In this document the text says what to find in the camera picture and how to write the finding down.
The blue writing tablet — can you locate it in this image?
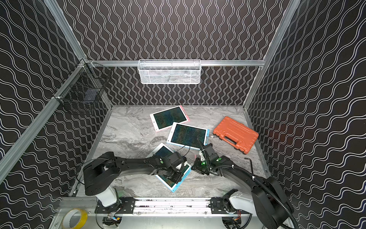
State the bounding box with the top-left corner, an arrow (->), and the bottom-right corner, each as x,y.
166,122 -> 210,150
147,143 -> 192,193

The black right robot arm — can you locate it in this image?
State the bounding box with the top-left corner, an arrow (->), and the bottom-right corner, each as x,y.
192,143 -> 299,229

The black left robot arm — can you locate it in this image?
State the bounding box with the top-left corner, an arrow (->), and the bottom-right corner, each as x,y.
83,152 -> 187,207

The pink framed writing tablet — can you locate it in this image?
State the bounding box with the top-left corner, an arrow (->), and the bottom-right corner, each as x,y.
150,106 -> 190,132

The black hex key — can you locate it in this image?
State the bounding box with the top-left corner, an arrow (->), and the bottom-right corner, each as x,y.
245,157 -> 254,175

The orange plastic tool case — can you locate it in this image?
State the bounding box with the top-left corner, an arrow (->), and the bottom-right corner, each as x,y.
213,116 -> 259,154

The metal wrench head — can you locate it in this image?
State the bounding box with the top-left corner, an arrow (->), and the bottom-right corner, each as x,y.
260,216 -> 273,229

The yellow tape roll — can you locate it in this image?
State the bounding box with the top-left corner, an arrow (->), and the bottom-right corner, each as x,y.
61,209 -> 88,229

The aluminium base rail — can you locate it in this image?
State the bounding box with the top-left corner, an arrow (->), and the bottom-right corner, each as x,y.
58,192 -> 261,217

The white wire mesh basket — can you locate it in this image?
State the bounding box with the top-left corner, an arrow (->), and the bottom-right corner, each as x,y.
137,59 -> 202,85

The black wire basket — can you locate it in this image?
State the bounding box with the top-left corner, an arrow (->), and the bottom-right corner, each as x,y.
55,61 -> 112,116

